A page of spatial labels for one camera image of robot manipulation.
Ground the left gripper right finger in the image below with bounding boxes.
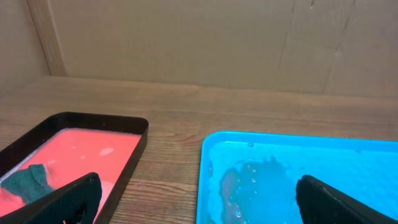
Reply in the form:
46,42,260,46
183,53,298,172
295,175,397,224

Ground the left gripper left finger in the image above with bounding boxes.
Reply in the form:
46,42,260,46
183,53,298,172
1,172,102,224

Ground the dark tray with red liquid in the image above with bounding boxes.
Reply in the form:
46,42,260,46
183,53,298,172
1,112,149,223

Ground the teal plastic tray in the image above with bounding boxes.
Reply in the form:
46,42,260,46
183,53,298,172
196,131,397,223

